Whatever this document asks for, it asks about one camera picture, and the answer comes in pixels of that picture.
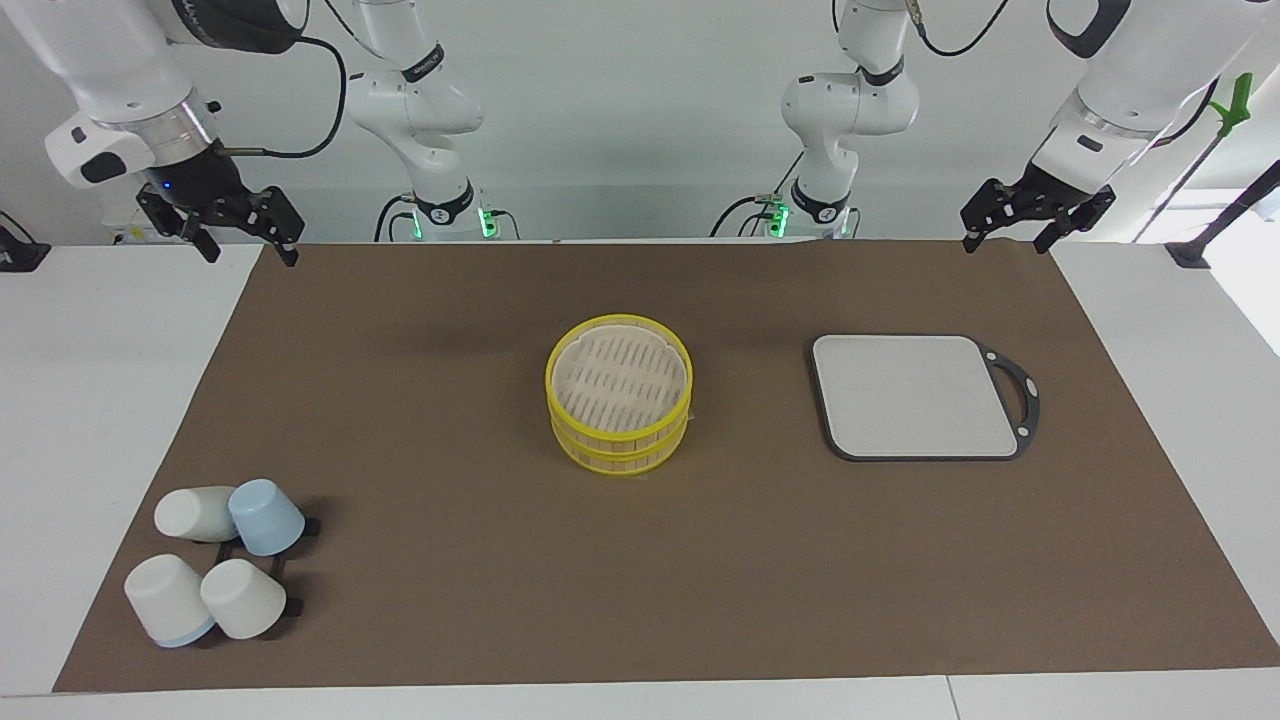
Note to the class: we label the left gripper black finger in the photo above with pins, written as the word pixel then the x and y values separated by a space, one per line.
pixel 1085 212
pixel 985 210

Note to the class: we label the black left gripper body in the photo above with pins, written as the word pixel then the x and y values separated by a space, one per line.
pixel 1040 195

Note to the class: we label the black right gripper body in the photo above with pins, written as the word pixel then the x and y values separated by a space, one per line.
pixel 200 190

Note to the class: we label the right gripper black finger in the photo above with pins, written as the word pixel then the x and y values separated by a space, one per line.
pixel 282 220
pixel 190 232

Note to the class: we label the yellow bamboo steamer lid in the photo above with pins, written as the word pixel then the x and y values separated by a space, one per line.
pixel 618 378

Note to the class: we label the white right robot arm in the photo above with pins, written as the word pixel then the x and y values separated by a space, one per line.
pixel 100 60

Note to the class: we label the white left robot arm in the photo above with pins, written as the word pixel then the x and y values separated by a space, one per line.
pixel 1130 70

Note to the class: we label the yellow bamboo steamer basket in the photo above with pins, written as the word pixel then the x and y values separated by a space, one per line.
pixel 620 460

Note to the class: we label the black angled stand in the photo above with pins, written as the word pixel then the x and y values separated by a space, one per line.
pixel 1215 230

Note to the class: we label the black table clamp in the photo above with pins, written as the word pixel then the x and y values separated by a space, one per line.
pixel 18 255

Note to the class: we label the green clip on pole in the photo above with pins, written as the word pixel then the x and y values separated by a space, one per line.
pixel 1232 105

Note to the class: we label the white grey-rimmed cutting board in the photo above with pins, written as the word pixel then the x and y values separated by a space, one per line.
pixel 910 395

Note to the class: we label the white plastic cup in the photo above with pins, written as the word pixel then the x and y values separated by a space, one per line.
pixel 240 600
pixel 165 600
pixel 190 512

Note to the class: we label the light blue plastic cup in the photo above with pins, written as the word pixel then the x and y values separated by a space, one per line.
pixel 265 515

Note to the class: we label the black cup rack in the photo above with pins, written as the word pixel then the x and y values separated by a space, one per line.
pixel 300 527

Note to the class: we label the brown table mat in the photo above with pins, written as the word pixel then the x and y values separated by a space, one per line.
pixel 700 580

